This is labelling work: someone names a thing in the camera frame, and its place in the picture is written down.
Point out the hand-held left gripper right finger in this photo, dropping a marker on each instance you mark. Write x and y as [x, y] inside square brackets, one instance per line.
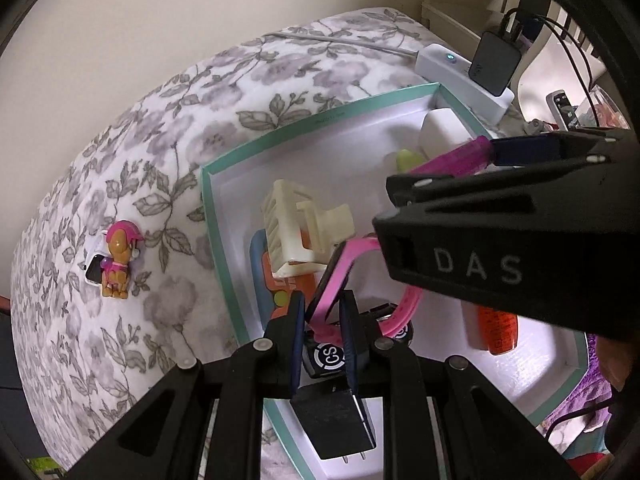
[350, 350]

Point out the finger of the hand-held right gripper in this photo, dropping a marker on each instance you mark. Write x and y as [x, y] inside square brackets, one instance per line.
[525, 150]
[450, 185]

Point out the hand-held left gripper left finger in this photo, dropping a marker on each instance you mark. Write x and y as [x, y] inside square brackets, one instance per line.
[296, 350]

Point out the magenta pen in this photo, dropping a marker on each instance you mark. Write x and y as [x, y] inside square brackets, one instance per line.
[450, 161]

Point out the green orange blue toy knife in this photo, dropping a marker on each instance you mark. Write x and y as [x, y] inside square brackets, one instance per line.
[407, 160]

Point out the white charger cube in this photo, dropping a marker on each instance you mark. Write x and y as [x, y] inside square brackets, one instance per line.
[442, 130]

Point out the black plug adapter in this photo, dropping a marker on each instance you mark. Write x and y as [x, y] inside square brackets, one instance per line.
[335, 420]

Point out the orange and blue eraser case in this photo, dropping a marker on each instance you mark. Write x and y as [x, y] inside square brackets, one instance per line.
[265, 270]

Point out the orange glue bottle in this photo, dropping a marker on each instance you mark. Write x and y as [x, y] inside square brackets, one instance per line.
[497, 332]

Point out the pink smartwatch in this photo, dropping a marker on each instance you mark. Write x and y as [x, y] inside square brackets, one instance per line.
[357, 246]

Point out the teal shallow cardboard box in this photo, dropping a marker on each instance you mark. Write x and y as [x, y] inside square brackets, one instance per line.
[350, 150]

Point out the person's right hand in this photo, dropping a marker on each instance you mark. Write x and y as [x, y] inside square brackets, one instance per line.
[612, 360]

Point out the smartphone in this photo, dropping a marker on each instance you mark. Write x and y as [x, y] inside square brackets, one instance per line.
[562, 107]

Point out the clear glass cup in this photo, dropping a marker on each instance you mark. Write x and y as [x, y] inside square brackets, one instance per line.
[607, 110]

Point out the black charger block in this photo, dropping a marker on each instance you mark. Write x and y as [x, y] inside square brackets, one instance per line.
[495, 62]

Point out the white power strip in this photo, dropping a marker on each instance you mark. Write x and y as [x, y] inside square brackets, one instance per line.
[450, 72]

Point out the white wooden rack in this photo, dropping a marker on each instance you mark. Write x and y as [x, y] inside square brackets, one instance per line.
[450, 15]

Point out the purple fleece towel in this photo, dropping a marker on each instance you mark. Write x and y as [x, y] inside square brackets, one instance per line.
[592, 395]

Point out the white smartwatch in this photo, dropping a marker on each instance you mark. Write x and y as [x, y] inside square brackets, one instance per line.
[94, 266]

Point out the grey floral blanket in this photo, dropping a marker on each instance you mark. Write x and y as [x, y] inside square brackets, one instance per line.
[150, 135]

